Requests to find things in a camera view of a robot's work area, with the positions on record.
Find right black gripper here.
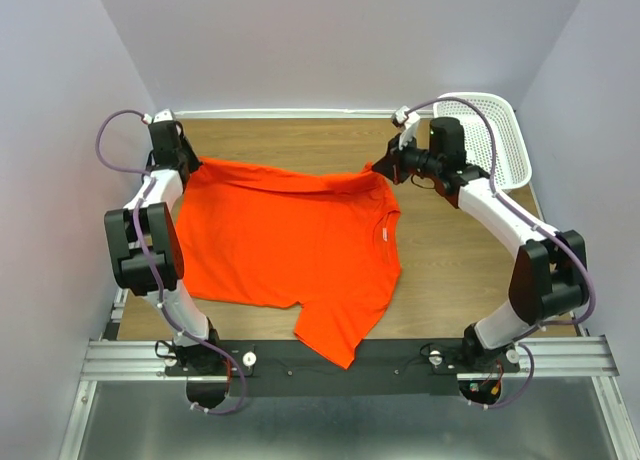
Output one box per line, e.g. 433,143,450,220
371,131,441,185

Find orange t shirt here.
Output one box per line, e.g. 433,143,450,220
176,158,401,368

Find white perforated plastic basket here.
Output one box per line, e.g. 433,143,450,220
433,92,532,191

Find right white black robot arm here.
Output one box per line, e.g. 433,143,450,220
373,114,591,372

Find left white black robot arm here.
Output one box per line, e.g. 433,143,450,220
95,110,230,375

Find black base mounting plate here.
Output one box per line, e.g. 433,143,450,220
154,338,519,408

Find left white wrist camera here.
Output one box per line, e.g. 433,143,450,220
141,109,177,125

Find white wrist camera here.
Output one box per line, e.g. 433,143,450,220
141,109,177,125
391,106,421,150

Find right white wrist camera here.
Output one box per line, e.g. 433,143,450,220
391,106,421,150

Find aluminium frame rail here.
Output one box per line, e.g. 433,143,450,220
80,337,619,382

